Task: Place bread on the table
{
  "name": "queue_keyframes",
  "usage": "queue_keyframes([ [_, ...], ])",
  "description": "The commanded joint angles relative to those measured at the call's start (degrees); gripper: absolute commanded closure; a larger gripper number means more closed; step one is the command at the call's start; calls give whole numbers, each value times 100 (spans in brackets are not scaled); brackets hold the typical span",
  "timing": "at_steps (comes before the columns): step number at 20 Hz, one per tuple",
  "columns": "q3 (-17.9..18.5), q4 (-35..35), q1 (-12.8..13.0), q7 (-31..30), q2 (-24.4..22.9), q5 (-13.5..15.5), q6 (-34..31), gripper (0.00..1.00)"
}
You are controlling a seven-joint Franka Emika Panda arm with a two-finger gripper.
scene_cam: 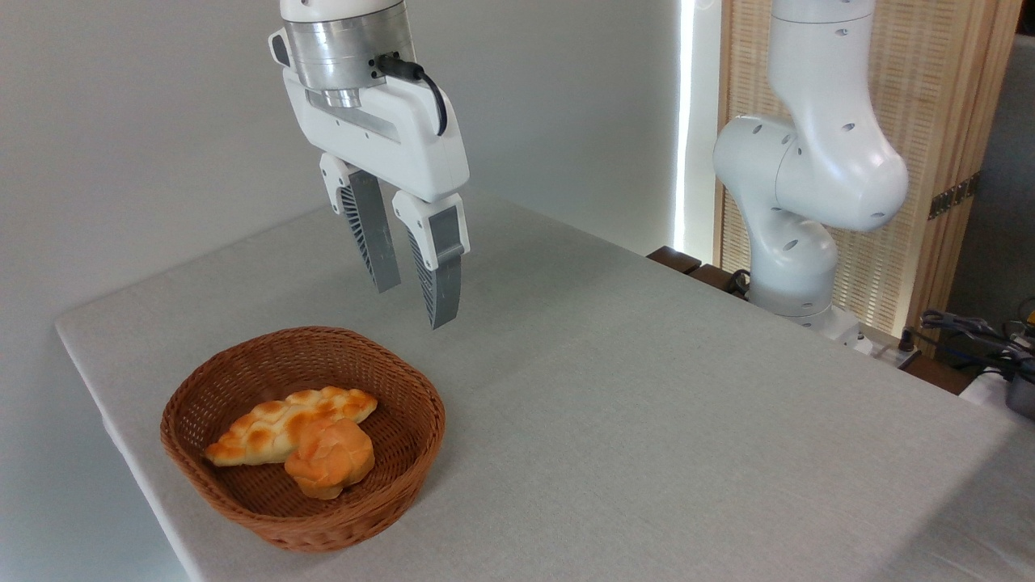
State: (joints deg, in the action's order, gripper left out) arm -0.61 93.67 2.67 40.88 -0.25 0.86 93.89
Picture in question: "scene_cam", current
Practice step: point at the white power strip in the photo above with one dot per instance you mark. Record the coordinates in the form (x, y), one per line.
(893, 353)

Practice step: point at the grey tablecloth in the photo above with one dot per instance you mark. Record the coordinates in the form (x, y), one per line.
(647, 444)

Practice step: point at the brown wicker basket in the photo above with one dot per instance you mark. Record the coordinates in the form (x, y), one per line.
(348, 517)

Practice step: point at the round knotted bread bun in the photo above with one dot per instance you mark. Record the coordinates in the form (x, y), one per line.
(331, 461)

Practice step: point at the long braided bread loaf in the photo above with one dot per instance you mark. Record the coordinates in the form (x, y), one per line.
(259, 428)

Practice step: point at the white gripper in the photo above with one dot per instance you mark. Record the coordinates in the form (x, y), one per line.
(404, 137)

